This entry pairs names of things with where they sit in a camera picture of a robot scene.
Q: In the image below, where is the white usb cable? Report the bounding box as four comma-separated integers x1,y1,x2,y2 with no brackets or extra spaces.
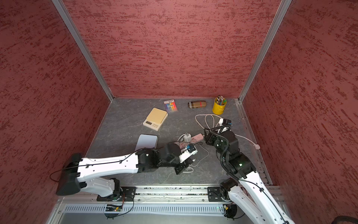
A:
177,133,210,174

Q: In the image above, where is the pink power strip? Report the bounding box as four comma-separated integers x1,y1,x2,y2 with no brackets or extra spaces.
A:
177,133,204,148

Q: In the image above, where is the white charger adapter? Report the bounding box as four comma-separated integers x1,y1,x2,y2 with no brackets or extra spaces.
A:
183,133,192,142

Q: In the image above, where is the blue top kitchen scale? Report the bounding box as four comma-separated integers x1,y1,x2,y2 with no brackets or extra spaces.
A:
135,134,158,150

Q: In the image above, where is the beige kitchen scale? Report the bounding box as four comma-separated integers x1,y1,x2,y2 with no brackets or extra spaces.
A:
143,108,168,131

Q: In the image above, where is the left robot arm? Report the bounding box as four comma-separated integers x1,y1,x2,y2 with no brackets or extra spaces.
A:
56,141,198,201

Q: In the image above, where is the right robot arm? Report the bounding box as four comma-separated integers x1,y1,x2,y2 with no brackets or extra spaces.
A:
204,125,294,224

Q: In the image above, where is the yellow pen cup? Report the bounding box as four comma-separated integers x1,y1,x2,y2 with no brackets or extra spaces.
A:
212,95,227,115

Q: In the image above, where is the brown pencil case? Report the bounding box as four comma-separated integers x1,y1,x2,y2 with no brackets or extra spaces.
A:
188,100,207,109

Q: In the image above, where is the colourful highlighter pack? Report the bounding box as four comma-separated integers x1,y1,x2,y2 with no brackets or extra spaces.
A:
164,99,178,113

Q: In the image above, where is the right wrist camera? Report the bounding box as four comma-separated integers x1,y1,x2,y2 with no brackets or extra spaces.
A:
216,118,232,134

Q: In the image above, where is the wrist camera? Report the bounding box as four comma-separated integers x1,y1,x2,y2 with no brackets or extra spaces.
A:
216,118,232,134
179,144,198,163

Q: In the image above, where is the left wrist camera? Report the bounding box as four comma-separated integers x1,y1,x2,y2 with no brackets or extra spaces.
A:
179,144,198,163

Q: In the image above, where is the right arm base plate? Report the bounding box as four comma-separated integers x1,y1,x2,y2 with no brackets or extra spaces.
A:
207,187,231,202

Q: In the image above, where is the aluminium front rail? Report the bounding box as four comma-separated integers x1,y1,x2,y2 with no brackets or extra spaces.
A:
59,185,285,204

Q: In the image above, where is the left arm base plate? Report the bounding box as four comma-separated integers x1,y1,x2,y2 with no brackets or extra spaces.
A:
97,186,137,202

